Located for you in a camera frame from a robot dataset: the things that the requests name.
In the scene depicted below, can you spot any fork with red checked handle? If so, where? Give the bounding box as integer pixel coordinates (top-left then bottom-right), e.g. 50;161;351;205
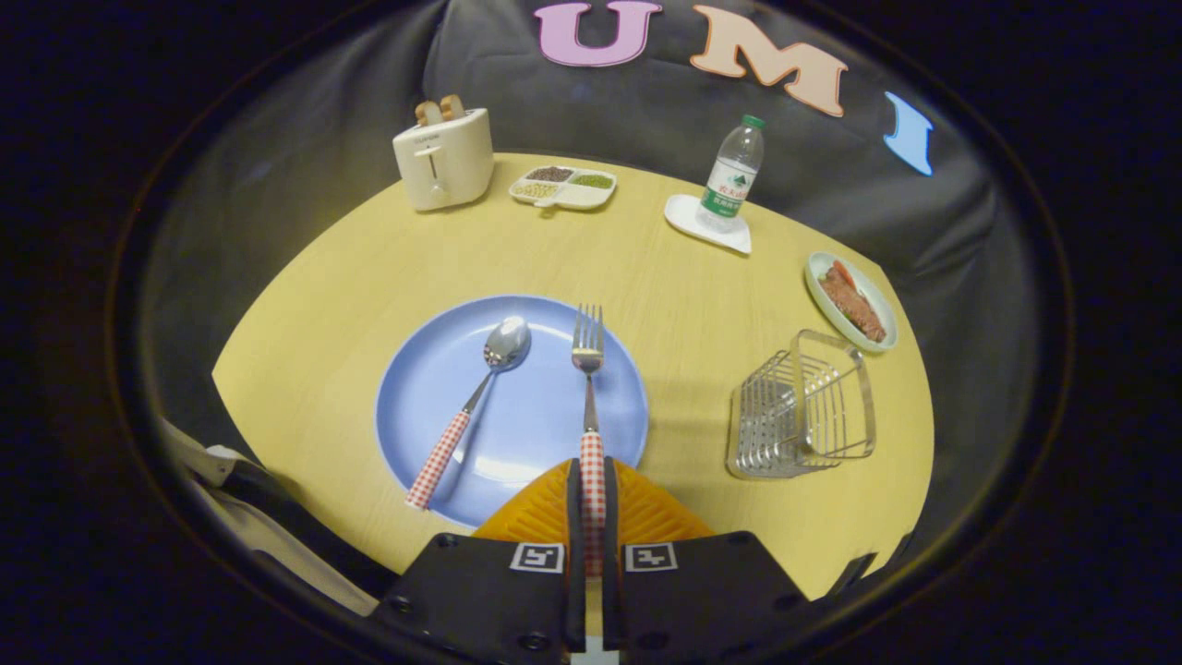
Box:
571;304;608;578

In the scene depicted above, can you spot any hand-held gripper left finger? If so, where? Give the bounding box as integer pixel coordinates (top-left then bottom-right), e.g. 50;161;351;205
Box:
369;459;587;665

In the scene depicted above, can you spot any green plate with meat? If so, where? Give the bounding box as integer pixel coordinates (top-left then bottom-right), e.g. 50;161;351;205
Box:
804;251;899;355

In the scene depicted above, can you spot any spoon with red checked handle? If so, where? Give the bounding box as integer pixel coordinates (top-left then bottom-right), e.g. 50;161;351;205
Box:
404;316;533;512

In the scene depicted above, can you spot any white divided tray with beans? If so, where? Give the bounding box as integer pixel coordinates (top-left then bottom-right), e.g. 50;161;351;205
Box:
509;164;618;218

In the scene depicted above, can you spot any blue plate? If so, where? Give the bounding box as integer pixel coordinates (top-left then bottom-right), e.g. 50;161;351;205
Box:
375;295;649;529

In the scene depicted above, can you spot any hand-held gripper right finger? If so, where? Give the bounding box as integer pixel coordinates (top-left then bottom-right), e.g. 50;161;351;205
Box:
602;457;818;665

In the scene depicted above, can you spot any cream white toaster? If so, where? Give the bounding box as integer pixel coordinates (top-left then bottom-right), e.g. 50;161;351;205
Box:
392;108;496;212

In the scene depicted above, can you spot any metal wire cutlery basket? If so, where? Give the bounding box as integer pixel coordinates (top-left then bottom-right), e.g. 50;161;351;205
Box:
725;329;877;480

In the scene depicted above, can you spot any white coaster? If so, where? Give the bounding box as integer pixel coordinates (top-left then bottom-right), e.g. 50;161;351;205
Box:
664;193;753;256

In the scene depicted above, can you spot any clear water bottle green cap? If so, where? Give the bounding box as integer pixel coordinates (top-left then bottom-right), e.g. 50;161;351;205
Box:
696;115;766;234

